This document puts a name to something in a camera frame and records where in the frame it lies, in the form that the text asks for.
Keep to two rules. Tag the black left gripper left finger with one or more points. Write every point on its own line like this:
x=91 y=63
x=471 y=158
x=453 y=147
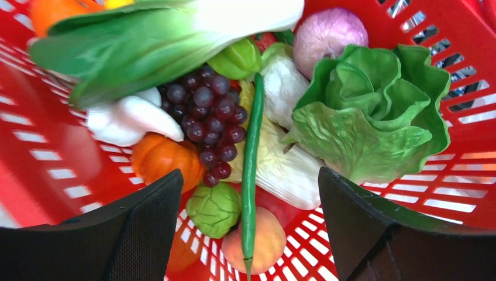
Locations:
x=128 y=239

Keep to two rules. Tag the pale napa cabbage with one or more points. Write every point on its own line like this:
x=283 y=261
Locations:
x=292 y=175

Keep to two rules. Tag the green lettuce head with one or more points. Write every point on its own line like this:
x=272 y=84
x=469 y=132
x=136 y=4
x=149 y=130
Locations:
x=373 y=115

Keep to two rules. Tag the peach fruit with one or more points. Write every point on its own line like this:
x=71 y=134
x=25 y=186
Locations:
x=269 y=244

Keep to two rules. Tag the red plastic basket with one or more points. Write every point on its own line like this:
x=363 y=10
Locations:
x=52 y=168

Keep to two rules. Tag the white garlic bulb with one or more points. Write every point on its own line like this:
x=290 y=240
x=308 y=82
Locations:
x=126 y=121

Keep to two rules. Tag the green white bok choy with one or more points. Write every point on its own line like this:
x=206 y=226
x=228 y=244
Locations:
x=119 y=52

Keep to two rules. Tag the small green cabbage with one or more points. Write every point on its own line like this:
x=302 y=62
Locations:
x=214 y=210

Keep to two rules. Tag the green chili pepper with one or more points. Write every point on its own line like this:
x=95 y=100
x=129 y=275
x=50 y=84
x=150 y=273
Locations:
x=249 y=175

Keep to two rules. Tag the pink purple onion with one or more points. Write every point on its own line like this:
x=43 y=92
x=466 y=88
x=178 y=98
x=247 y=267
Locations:
x=326 y=34

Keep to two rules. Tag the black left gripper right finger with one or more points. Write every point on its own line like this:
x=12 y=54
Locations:
x=373 y=238

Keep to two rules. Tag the orange mini pumpkin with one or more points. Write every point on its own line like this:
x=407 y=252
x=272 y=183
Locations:
x=155 y=156

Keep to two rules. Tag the purple grape bunch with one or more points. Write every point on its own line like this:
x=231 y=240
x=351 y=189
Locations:
x=207 y=106

